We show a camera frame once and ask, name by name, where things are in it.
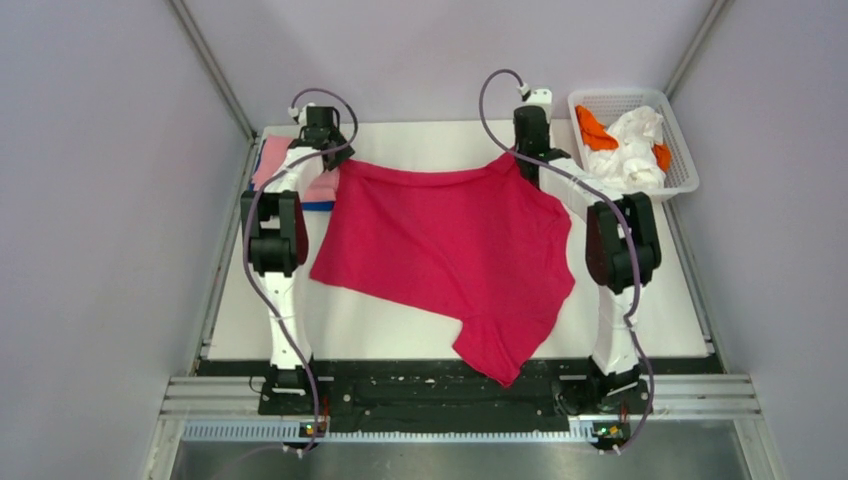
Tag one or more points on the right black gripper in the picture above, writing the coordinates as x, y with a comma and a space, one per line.
548, 127

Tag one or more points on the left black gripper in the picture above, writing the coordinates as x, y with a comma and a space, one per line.
341, 155

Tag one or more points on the magenta t shirt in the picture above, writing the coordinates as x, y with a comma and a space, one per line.
482, 246

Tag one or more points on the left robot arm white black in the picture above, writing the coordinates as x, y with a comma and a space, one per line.
275, 242

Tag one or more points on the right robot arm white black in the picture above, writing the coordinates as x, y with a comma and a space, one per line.
622, 249

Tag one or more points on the folded pink t shirt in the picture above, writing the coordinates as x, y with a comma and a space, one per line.
272, 162

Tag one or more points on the orange t shirt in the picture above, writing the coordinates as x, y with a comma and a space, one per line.
642, 125

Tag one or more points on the folded blue t shirt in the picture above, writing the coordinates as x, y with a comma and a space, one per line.
318, 206

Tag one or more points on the white plastic basket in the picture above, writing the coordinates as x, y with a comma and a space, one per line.
609, 104

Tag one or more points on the white t shirt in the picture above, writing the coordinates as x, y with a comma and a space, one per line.
631, 168

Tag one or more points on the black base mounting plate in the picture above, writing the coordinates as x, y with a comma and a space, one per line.
446, 396

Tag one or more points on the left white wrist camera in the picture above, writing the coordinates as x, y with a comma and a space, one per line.
299, 114

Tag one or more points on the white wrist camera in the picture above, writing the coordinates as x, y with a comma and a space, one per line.
537, 97
299, 114

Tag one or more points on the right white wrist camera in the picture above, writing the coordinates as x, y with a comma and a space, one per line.
537, 97

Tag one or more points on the grey cable duct rail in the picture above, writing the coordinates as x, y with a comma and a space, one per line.
258, 431

